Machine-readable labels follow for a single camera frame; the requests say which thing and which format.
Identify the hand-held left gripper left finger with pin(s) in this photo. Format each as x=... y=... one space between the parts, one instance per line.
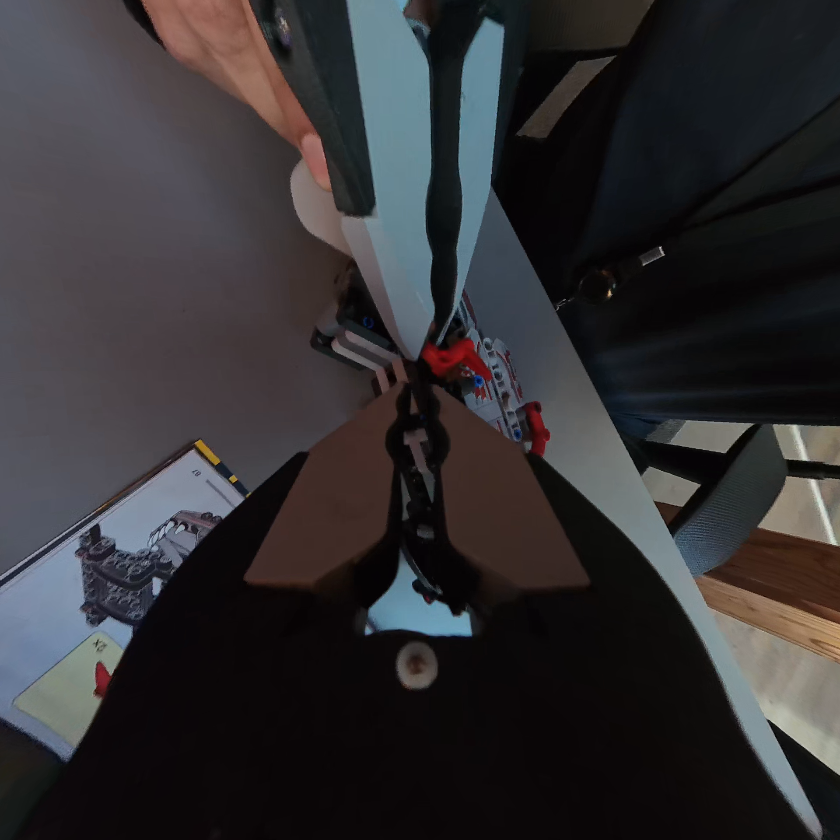
x=328 y=518

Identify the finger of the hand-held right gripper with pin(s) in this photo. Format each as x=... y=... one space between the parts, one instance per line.
x=394 y=164
x=482 y=131

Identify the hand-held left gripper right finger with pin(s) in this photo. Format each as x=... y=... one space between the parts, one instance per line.
x=512 y=518

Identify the red lego claw assembly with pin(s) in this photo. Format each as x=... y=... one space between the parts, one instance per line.
x=469 y=354

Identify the grey dinosaur lego model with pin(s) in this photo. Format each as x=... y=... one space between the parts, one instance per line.
x=358 y=348

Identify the red lego axle connector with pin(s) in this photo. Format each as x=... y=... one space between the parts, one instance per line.
x=434 y=358

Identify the lego instruction booklet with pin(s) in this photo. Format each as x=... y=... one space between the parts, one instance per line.
x=52 y=590

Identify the person's right hand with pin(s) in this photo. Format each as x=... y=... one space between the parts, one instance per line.
x=223 y=46

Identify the black office chair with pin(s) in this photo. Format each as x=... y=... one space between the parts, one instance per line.
x=722 y=499

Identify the person's dark navy clothing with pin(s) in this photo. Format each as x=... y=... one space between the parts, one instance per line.
x=722 y=164

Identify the wooden post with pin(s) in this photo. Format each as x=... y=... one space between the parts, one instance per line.
x=774 y=577

